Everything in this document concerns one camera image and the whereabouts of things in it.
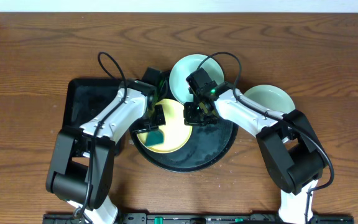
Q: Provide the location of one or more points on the green yellow sponge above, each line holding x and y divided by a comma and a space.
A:
154, 137

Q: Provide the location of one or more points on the pale green plate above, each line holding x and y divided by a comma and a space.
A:
184, 67

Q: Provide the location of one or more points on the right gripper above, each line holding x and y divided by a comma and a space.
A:
189, 119

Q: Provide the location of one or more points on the yellow plate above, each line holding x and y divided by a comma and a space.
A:
175, 132

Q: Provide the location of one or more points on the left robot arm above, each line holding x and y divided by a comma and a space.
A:
80, 171

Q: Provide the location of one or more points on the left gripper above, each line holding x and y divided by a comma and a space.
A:
150, 125

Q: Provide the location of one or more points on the black round tray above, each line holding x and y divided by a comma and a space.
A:
206, 145

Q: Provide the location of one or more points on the black rectangular tray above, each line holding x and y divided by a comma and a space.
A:
86, 98

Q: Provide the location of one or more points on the light blue plate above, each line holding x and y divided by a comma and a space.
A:
271, 97

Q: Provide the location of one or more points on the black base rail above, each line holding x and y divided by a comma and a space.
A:
142, 218

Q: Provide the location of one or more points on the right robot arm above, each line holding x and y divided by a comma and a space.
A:
293, 155

